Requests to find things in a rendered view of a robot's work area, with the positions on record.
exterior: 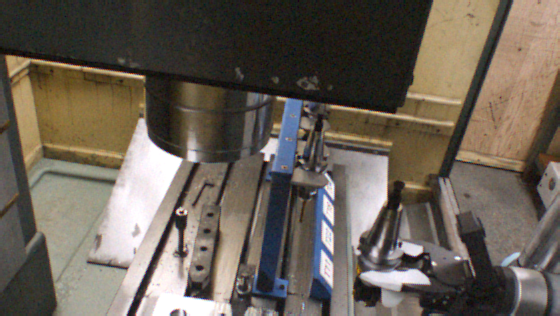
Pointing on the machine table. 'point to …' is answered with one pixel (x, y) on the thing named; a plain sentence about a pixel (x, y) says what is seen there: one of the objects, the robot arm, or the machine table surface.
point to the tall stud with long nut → (181, 229)
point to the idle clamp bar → (206, 240)
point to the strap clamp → (243, 290)
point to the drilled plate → (199, 307)
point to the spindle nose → (206, 120)
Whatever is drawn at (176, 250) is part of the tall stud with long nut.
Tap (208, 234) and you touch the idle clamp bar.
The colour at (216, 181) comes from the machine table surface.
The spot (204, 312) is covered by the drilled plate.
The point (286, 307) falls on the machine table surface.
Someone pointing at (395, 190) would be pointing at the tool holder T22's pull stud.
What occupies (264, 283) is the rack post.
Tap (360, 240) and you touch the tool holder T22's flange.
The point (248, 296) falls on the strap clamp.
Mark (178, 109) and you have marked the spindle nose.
